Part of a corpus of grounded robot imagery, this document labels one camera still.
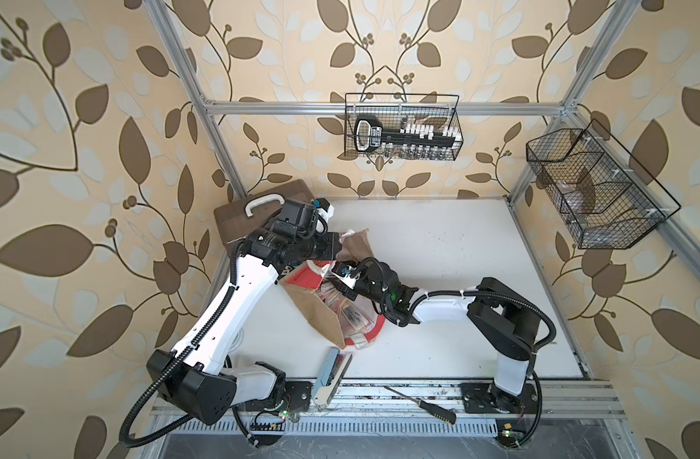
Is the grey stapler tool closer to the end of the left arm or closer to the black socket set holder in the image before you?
the end of the left arm

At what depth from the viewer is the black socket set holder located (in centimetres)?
83

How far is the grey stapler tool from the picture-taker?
0.73 metres

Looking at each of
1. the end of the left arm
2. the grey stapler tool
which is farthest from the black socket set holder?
the grey stapler tool

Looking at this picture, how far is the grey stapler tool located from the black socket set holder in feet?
2.05
